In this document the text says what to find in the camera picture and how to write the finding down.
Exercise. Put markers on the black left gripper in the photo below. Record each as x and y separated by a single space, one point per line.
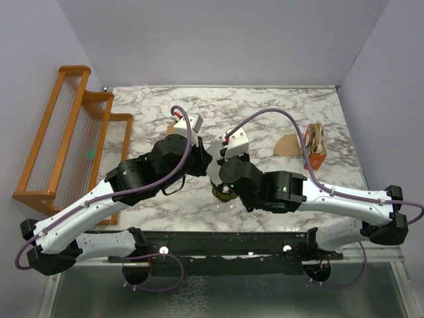
203 158

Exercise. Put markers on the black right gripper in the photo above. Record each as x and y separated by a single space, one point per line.
244 158

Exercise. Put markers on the dark green glass dripper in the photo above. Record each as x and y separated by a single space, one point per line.
223 193

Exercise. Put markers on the clear glass dripper cone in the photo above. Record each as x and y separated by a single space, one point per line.
227 207

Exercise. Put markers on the white paper coffee filter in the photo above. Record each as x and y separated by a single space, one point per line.
217 151

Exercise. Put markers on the orange coffee filter box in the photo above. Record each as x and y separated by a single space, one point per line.
315 144

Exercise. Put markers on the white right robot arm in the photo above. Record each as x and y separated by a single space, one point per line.
367 215

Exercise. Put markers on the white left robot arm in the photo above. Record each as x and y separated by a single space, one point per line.
58 242

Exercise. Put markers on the brown filter on table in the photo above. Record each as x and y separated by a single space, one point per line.
287 146

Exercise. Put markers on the orange wooden rack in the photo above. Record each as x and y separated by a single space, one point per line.
64 160

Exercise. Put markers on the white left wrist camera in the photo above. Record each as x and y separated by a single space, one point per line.
188 128

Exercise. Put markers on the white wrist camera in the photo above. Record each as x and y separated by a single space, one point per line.
235 145
188 128

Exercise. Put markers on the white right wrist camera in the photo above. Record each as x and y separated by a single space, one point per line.
235 145

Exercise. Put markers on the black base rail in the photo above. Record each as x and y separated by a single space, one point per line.
229 253

